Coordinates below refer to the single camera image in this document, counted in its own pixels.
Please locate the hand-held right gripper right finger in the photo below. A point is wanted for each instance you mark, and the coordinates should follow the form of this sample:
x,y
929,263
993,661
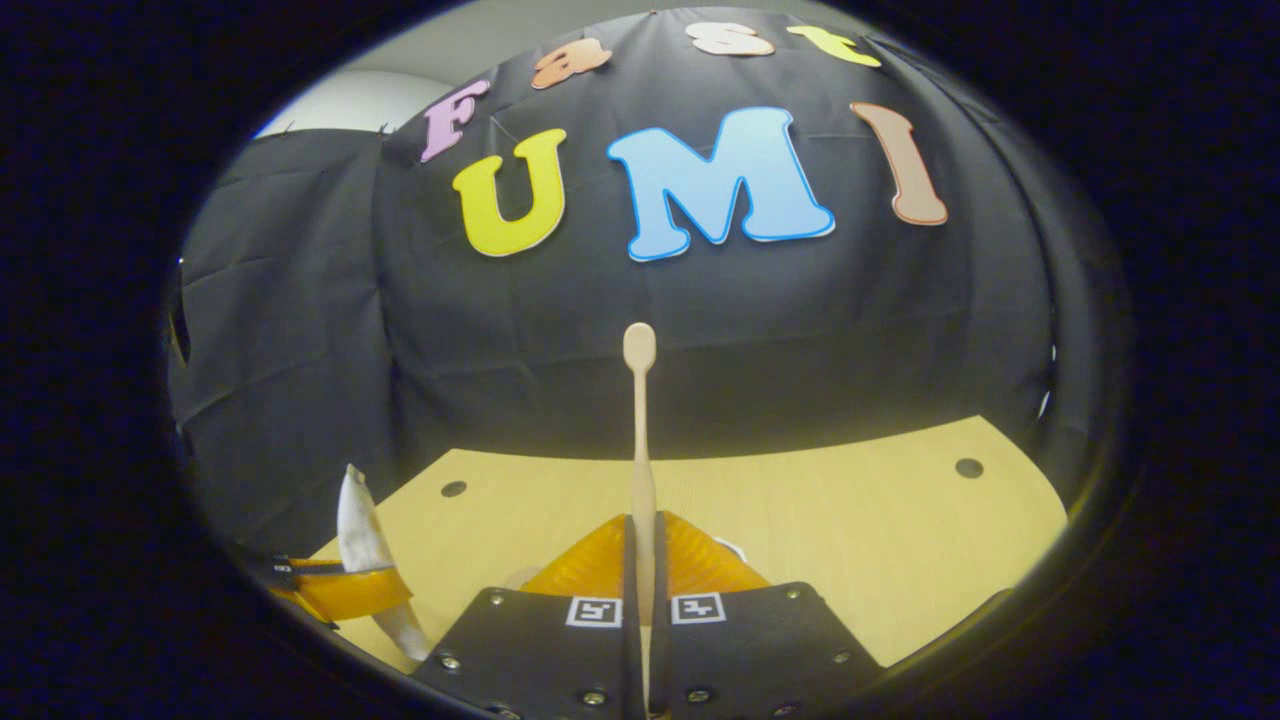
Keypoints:
x,y
750,655

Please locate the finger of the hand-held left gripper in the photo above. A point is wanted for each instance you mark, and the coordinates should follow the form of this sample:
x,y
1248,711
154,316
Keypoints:
x,y
350,592

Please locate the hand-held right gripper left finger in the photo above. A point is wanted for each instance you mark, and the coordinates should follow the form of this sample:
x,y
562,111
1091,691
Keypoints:
x,y
540,655

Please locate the white toothpaste tube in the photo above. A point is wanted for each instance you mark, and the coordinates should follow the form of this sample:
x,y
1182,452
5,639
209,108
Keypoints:
x,y
355,520

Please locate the beige toothbrush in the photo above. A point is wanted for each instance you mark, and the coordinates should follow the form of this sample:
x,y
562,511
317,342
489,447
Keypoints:
x,y
640,440

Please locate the black backdrop cloth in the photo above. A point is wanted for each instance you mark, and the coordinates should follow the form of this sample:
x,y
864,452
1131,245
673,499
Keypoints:
x,y
800,330

